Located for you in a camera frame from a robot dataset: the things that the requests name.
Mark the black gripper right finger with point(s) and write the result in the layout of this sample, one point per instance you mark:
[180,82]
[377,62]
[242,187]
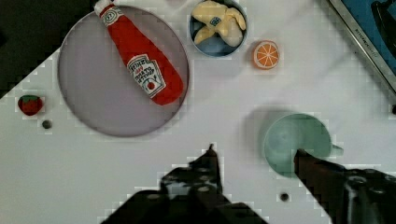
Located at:
[349,196]

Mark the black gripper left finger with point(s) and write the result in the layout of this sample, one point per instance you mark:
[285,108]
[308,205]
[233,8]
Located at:
[187,195]

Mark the teal green mug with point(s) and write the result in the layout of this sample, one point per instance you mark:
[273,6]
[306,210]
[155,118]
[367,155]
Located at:
[284,133]

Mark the red plush ketchup bottle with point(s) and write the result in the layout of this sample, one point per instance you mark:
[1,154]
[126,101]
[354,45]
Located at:
[145,62]

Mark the grey round plate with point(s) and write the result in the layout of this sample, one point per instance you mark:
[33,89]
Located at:
[98,89]

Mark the blue bowl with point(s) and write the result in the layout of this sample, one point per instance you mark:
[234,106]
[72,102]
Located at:
[215,46]

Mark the orange slice toy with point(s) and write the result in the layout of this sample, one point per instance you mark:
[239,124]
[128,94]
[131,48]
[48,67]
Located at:
[266,55]

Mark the yellow plush banana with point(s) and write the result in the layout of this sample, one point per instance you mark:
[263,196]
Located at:
[227,22]

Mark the silver toaster oven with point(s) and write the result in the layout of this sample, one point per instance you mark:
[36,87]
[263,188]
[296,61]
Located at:
[372,25]

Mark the dark red strawberry toy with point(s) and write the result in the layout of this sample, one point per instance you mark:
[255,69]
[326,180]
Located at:
[30,104]

